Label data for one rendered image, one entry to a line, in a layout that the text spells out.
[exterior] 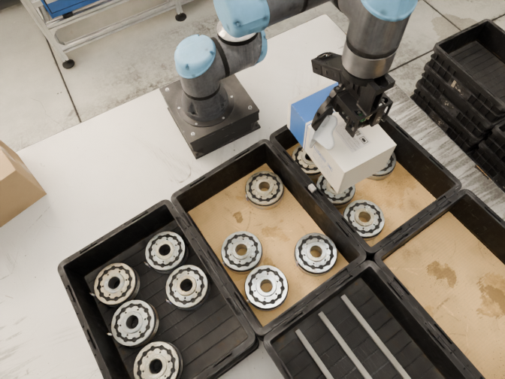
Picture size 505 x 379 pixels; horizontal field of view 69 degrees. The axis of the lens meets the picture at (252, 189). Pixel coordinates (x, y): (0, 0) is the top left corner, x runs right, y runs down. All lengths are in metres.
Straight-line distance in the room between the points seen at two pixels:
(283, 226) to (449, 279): 0.42
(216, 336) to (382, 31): 0.71
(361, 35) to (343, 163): 0.25
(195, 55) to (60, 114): 1.64
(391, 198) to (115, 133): 0.94
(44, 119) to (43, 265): 1.49
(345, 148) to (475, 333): 0.53
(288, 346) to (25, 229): 0.89
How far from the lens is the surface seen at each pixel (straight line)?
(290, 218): 0.97
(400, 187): 1.06
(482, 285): 1.04
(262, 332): 0.81
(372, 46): 0.55
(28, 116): 2.69
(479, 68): 1.94
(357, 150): 0.73
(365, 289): 0.95
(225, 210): 0.99
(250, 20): 0.52
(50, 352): 1.20
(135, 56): 2.71
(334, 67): 0.66
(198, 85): 1.08
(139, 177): 1.26
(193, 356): 0.93
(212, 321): 0.92
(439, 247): 1.03
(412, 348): 0.96
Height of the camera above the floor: 1.73
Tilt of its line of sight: 63 degrees down
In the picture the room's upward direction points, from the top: 8 degrees counter-clockwise
